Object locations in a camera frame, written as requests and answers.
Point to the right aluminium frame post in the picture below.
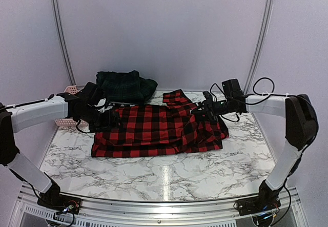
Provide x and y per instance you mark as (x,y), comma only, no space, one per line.
(268,6)

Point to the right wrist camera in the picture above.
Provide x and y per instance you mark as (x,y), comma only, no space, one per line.
(208,97)

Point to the left aluminium frame post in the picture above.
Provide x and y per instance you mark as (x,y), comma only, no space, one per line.
(62,41)

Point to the green plaid skirt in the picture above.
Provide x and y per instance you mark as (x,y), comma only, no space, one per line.
(126,87)

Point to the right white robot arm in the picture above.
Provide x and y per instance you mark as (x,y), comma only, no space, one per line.
(301,128)

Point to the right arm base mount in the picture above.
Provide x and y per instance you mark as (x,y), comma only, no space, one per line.
(253,205)

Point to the red black plaid shirt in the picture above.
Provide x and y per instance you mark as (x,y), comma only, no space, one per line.
(153,130)

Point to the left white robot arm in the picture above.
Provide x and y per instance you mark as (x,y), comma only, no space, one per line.
(89,105)

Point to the aluminium frame post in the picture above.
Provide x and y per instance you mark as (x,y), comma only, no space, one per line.
(268,6)
(62,41)

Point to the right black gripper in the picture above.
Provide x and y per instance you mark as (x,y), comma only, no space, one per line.
(207,110)

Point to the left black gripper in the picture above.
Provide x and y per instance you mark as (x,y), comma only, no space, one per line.
(107,124)

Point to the aluminium front table rail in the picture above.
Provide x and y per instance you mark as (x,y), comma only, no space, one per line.
(106,212)

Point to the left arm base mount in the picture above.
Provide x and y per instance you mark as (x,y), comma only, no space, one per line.
(64,202)

